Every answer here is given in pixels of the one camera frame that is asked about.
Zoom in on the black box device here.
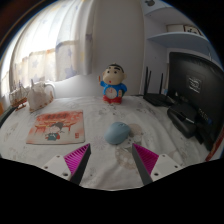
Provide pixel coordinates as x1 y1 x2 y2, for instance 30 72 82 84
166 101 201 139

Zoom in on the white cartoon print tablecloth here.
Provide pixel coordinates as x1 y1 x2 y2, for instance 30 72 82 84
0 94 218 191

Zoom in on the red booklet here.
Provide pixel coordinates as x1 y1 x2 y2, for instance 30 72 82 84
205 131 224 163

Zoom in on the black router with antennas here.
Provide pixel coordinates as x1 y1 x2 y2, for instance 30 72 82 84
143 66 174 108

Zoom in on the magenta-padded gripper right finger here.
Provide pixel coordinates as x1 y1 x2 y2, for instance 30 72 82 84
131 142 184 187

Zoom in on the orange cartoon print mouse pad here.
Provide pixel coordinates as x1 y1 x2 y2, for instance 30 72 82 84
25 110 86 146

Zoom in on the white wall shelf unit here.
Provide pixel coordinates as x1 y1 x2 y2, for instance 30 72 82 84
141 0 224 98

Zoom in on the dark green keyboard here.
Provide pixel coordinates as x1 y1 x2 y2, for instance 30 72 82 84
0 105 18 129

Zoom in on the black computer monitor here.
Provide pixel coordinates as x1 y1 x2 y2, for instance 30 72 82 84
166 51 224 152

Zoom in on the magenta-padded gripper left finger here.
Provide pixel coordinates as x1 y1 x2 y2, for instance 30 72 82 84
40 143 92 186

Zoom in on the white star print curtain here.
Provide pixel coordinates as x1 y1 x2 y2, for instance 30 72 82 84
0 0 96 98

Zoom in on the light blue computer mouse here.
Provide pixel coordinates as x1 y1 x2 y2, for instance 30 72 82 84
104 121 132 146

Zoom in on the cartoon boy figure clock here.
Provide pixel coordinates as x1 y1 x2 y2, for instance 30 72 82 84
98 63 128 105

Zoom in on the large white conch shell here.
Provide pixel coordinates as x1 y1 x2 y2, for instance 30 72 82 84
26 81 55 113

